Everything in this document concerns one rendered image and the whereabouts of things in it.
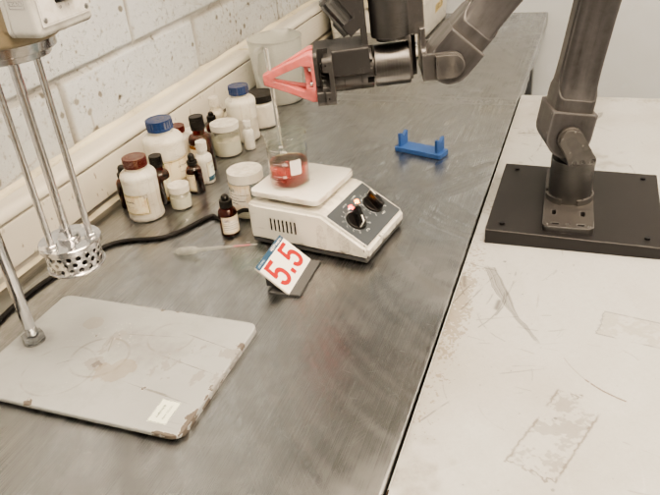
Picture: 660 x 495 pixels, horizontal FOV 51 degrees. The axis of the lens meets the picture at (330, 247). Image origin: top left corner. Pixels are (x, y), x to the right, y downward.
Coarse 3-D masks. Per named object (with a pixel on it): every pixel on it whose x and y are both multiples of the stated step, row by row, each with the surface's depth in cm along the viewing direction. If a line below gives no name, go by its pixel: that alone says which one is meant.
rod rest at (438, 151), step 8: (400, 136) 131; (400, 144) 132; (408, 144) 132; (416, 144) 132; (424, 144) 132; (440, 144) 127; (408, 152) 131; (416, 152) 130; (424, 152) 129; (432, 152) 128; (440, 152) 128
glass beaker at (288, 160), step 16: (272, 128) 102; (288, 128) 102; (304, 128) 101; (272, 144) 98; (288, 144) 98; (304, 144) 100; (272, 160) 100; (288, 160) 99; (304, 160) 100; (272, 176) 101; (288, 176) 100; (304, 176) 101
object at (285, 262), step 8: (280, 248) 98; (288, 248) 99; (272, 256) 96; (280, 256) 97; (288, 256) 98; (296, 256) 99; (304, 256) 100; (264, 264) 94; (272, 264) 95; (280, 264) 96; (288, 264) 97; (296, 264) 98; (264, 272) 93; (272, 272) 94; (280, 272) 95; (288, 272) 96; (296, 272) 97; (280, 280) 94; (288, 280) 95
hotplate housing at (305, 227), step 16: (336, 192) 103; (256, 208) 103; (272, 208) 102; (288, 208) 101; (304, 208) 100; (320, 208) 99; (256, 224) 104; (272, 224) 103; (288, 224) 101; (304, 224) 100; (320, 224) 98; (336, 224) 98; (400, 224) 107; (256, 240) 107; (272, 240) 105; (288, 240) 103; (304, 240) 101; (320, 240) 100; (336, 240) 98; (352, 240) 97; (384, 240) 102; (352, 256) 99; (368, 256) 98
